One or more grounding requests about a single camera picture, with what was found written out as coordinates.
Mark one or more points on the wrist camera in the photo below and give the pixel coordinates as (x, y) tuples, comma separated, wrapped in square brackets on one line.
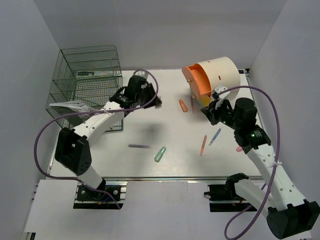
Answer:
[(219, 94), (141, 73)]

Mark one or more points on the grey setup guide booklet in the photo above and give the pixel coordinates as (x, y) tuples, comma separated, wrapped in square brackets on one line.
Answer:
[(70, 107)]

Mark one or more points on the green wire mesh rack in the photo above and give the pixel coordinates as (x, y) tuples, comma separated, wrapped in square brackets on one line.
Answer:
[(91, 75)]

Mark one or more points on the small white eraser box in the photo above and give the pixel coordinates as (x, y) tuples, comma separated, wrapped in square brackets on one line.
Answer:
[(158, 106)]

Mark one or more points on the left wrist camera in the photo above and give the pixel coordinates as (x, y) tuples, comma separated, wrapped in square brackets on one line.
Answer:
[(141, 73)]

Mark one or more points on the blue pen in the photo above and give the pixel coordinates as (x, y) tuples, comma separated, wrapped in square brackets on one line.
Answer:
[(215, 137)]

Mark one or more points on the purple pink pen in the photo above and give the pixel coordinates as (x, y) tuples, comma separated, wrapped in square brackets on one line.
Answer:
[(192, 104)]

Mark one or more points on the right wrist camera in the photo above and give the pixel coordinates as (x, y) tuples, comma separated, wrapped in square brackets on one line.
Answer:
[(219, 94)]

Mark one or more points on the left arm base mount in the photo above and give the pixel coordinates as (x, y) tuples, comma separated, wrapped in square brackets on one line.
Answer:
[(91, 200)]

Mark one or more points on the dark purple pen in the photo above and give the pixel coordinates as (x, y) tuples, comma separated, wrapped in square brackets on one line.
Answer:
[(140, 146)]

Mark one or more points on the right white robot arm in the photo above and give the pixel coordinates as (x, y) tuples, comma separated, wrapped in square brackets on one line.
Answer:
[(285, 208)]

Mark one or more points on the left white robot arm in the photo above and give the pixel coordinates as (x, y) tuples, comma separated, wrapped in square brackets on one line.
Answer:
[(73, 149)]

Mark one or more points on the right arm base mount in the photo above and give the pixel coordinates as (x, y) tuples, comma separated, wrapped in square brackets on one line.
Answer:
[(222, 202)]

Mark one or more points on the orange pink pen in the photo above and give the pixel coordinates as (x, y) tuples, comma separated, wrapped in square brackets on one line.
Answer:
[(203, 145)]

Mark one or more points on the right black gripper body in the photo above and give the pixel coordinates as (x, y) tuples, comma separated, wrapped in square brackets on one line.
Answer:
[(224, 114)]

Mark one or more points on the green highlighter cap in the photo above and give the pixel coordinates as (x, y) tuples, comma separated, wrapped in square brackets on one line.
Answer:
[(160, 154)]

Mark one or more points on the round white drawer organizer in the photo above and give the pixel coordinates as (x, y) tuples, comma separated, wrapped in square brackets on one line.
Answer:
[(203, 77)]

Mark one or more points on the orange highlighter cap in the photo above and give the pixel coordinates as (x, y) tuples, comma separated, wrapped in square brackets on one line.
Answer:
[(183, 105)]

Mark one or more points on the pink highlighter cap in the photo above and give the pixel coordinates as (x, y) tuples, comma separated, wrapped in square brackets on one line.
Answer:
[(239, 149)]

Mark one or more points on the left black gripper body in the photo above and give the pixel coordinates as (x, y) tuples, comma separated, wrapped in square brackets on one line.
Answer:
[(148, 95)]

